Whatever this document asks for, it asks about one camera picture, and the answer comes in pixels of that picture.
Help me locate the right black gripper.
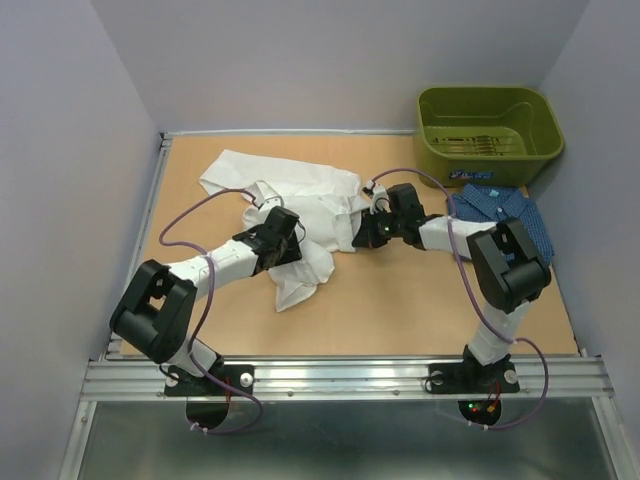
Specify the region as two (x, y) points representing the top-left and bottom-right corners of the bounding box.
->
(351, 204), (404, 249)

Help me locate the white long sleeve shirt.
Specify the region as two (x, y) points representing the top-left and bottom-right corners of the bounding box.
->
(199, 150), (368, 312)

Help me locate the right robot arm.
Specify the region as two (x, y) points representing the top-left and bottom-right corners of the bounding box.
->
(352, 209), (551, 390)

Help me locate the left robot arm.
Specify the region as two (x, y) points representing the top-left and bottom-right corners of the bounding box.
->
(109, 219), (302, 394)

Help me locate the blue checked folded shirt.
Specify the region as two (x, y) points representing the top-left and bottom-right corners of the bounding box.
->
(447, 184), (554, 265)

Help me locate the green plastic tub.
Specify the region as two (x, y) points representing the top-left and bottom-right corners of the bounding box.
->
(413, 86), (565, 187)

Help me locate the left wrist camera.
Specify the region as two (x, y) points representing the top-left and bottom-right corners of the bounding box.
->
(264, 206), (299, 240)

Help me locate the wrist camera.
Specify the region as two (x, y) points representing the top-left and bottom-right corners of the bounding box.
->
(264, 206), (299, 240)
(387, 183), (425, 222)

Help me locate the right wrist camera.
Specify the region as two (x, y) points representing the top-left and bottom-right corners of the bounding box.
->
(387, 183), (425, 222)

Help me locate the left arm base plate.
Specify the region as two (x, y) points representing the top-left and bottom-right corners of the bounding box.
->
(163, 363), (255, 397)

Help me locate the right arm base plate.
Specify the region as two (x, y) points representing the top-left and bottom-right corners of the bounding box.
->
(424, 362), (520, 396)

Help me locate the aluminium side rail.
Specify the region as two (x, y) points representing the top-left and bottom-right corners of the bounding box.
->
(103, 132), (174, 359)

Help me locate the aluminium front rail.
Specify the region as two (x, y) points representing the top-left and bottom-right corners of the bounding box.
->
(80, 355), (614, 403)

